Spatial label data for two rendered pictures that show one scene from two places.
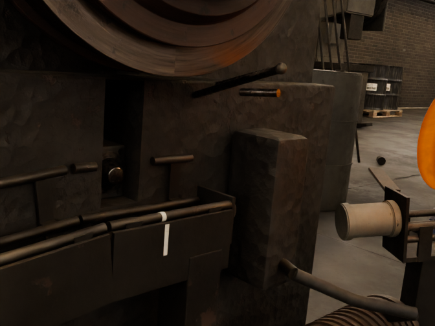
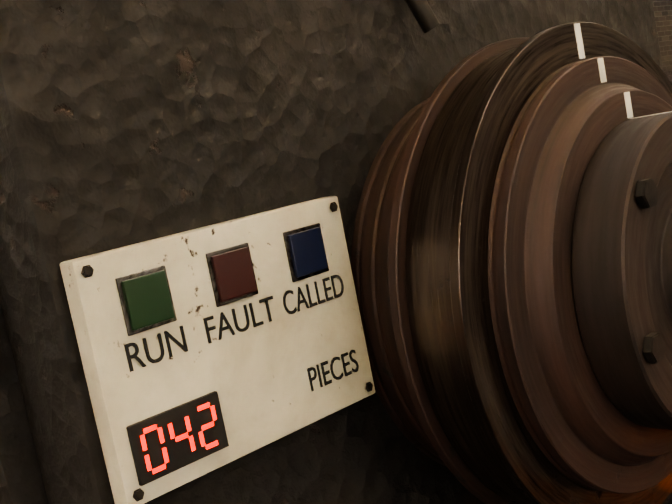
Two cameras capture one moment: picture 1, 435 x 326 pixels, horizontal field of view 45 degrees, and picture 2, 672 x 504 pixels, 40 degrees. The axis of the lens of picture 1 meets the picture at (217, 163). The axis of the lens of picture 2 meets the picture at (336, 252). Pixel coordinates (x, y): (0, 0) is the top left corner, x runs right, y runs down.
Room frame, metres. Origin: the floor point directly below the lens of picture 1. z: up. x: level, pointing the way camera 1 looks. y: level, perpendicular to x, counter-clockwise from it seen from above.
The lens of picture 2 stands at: (-0.24, 0.30, 1.28)
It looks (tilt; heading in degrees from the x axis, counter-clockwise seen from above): 6 degrees down; 1
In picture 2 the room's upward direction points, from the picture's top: 11 degrees counter-clockwise
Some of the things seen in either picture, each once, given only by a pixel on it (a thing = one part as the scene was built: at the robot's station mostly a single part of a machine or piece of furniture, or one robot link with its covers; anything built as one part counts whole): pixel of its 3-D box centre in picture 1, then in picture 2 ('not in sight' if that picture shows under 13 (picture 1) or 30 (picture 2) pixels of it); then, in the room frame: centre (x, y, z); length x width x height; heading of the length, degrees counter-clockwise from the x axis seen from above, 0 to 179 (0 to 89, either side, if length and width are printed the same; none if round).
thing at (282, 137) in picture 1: (261, 206); not in sight; (0.82, -0.08, 0.68); 0.11 x 0.08 x 0.24; 45
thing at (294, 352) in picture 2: not in sight; (238, 336); (0.48, 0.40, 1.15); 0.26 x 0.02 x 0.18; 135
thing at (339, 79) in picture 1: (310, 135); not in sight; (3.51, -0.60, 0.45); 0.59 x 0.59 x 0.89
